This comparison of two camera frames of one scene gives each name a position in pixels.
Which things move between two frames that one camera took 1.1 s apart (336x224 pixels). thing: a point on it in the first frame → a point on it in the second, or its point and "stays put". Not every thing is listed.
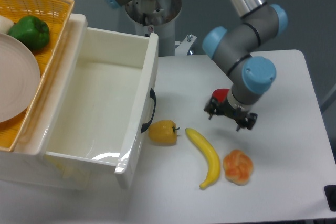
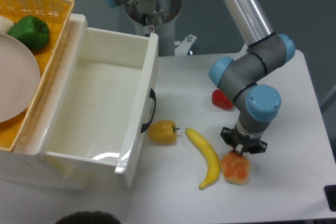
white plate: [20, 78] stays put
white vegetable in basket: [6, 24] stays put
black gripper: [243, 118] → [252, 146]
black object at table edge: [330, 192] stays put
